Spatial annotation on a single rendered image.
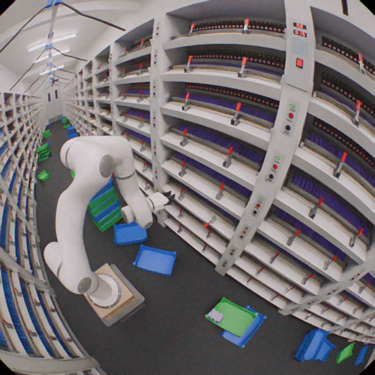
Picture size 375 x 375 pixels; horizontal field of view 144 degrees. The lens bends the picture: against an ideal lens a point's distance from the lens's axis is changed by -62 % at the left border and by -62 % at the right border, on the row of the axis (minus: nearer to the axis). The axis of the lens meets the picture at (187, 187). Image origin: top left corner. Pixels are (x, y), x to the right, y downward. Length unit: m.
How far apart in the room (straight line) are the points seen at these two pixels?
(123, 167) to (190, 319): 1.06
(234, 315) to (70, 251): 1.07
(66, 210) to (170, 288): 0.98
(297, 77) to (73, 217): 0.76
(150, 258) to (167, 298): 0.37
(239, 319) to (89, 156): 1.22
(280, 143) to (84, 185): 0.59
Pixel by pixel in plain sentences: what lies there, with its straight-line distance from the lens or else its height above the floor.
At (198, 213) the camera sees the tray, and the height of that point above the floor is 0.49.
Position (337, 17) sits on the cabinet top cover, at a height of 1.67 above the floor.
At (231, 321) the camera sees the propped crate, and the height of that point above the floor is 0.06.
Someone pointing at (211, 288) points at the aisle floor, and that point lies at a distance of 1.28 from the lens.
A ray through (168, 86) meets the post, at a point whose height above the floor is 1.18.
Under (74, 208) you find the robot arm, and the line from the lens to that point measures 0.47.
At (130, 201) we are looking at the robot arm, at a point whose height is 0.76.
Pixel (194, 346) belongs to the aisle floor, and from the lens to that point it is 1.25.
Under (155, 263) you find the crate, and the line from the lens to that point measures 1.33.
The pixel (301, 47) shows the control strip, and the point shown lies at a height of 1.43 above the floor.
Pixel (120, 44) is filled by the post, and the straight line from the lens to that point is 1.59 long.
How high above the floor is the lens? 1.22
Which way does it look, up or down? 39 degrees down
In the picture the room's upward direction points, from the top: 5 degrees clockwise
